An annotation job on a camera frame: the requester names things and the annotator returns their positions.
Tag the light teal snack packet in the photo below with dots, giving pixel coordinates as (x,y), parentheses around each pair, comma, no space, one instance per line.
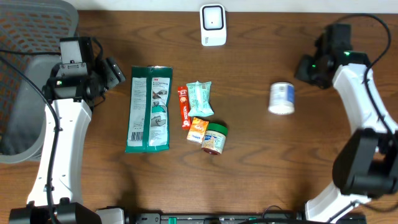
(199,99)

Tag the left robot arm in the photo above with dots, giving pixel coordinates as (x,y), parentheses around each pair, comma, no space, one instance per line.
(56,195)

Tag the orange small packet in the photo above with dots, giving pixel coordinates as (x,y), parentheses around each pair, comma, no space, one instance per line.
(197,130)

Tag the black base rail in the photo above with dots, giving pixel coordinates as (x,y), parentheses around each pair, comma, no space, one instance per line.
(217,218)

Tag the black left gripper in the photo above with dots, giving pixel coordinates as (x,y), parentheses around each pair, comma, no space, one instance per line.
(114,73)

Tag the white barcode scanner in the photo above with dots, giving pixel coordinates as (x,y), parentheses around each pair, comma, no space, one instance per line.
(213,25)

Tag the red coffee stick sachet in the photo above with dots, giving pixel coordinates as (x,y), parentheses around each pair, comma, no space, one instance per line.
(184,107)

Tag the green white tape bag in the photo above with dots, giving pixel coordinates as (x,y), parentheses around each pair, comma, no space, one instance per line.
(148,126)

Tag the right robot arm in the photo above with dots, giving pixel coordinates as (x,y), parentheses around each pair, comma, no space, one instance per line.
(366,167)

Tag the grey plastic mesh basket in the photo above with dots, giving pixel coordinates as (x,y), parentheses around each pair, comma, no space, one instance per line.
(30,34)

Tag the white blue tub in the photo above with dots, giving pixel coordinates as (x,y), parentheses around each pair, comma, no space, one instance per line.
(282,98)

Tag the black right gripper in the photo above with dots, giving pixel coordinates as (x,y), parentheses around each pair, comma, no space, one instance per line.
(300,72)

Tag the green lid jar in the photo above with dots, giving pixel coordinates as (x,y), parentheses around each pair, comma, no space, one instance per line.
(214,139)

